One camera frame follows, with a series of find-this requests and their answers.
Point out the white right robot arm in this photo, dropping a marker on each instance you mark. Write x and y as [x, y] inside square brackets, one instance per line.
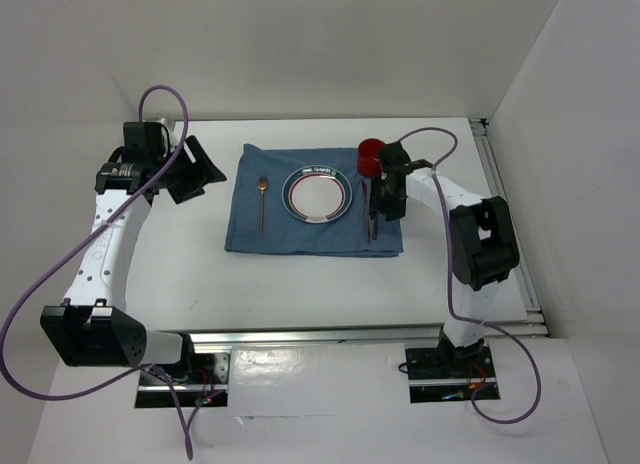
[480, 241]

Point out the copper fork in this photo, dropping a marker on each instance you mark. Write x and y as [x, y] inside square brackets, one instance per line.
[263, 184]

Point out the aluminium right side rail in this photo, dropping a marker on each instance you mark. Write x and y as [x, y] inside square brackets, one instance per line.
[534, 324]

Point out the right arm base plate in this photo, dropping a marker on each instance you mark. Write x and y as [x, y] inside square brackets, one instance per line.
[430, 382]

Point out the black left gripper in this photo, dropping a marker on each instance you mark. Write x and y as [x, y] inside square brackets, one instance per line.
[199, 172]

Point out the blue cloth napkin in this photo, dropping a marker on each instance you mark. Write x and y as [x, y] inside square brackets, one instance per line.
[285, 235]

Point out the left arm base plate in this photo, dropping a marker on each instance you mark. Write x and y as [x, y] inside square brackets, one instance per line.
[201, 380]

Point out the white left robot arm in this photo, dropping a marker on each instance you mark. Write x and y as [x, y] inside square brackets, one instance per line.
[90, 327]

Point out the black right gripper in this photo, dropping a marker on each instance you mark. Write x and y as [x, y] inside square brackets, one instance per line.
[377, 203]

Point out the aluminium front table rail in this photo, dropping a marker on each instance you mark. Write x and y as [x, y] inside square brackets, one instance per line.
[206, 341]

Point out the white plate green red rim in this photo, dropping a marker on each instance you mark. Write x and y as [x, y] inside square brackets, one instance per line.
[317, 194]

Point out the copper knife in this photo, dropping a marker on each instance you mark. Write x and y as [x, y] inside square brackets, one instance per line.
[365, 197]

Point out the red mug black handle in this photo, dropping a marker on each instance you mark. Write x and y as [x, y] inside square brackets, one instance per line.
[368, 164]

